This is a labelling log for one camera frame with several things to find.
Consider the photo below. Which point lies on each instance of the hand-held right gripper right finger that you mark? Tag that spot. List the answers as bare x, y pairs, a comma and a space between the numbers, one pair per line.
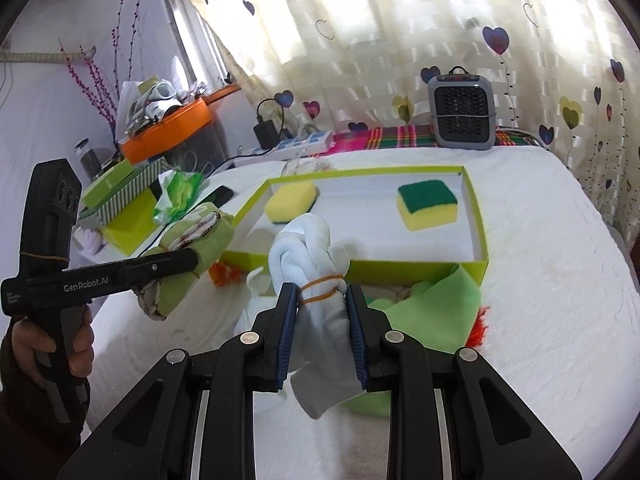
357, 335

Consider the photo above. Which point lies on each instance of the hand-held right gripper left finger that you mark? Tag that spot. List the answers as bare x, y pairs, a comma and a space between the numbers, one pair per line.
287, 332

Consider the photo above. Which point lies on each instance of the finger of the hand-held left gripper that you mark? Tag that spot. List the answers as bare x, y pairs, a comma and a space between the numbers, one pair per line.
172, 262

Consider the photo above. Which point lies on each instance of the green towel patterned edge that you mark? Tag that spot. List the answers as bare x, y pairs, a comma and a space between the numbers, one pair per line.
210, 245

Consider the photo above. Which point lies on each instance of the green cloth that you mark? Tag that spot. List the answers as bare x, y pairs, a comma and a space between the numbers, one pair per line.
430, 310

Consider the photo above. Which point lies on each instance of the lime green cardboard box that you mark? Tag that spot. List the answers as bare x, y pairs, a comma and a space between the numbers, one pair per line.
400, 266

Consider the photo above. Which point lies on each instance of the person's left hand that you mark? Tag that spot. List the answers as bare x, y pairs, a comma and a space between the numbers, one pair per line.
27, 342

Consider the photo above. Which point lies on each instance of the orange yarn tassel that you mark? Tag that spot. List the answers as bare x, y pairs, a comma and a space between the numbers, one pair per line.
481, 327
222, 274

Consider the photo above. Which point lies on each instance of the lime green box lid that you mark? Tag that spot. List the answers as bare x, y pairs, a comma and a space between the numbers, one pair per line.
130, 222

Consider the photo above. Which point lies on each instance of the dark glass jar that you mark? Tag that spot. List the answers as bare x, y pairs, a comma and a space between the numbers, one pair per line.
89, 160

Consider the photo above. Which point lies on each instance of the green tissue pack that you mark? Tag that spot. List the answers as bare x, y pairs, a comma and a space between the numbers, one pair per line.
180, 192

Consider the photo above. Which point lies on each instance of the striped green box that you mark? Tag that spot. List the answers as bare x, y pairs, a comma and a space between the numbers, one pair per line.
125, 185

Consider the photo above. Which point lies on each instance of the black phone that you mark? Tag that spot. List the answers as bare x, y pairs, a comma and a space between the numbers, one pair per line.
217, 195

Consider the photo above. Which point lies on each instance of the dark glass tank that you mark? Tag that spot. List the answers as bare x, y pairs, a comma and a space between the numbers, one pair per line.
200, 147

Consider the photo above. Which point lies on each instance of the pink decorative branches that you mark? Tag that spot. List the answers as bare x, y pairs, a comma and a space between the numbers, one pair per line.
100, 90

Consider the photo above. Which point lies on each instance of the orange tray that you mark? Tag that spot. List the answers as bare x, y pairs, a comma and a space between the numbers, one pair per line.
170, 132

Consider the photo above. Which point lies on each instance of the plain yellow sponge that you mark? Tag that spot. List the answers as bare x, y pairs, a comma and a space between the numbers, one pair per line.
290, 200

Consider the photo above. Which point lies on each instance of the white grey clutter pile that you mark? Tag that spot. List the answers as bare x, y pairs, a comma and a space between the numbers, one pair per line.
155, 100

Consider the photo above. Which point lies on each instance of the yellow sponge green scouring pad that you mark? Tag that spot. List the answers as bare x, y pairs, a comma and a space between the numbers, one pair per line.
425, 195

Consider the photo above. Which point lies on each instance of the black charger adapter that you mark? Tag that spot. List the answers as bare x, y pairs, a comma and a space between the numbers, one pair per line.
265, 132

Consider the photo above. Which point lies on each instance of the clear plastic packet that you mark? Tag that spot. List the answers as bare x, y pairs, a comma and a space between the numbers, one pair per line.
310, 165

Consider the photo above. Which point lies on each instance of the white blue power strip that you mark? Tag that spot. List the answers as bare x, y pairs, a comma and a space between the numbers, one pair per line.
300, 144

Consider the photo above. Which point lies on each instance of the plaid cloth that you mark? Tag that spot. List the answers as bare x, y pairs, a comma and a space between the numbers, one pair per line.
390, 137

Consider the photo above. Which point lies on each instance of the grey fan heater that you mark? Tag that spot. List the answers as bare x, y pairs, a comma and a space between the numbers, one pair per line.
460, 115

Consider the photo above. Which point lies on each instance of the cream curtain with hearts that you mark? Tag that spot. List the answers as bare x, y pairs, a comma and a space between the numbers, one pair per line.
380, 35

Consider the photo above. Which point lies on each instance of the white wall conduit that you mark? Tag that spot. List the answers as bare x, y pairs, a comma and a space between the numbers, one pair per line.
30, 57

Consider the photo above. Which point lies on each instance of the window frame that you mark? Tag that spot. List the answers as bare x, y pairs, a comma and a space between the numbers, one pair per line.
200, 45

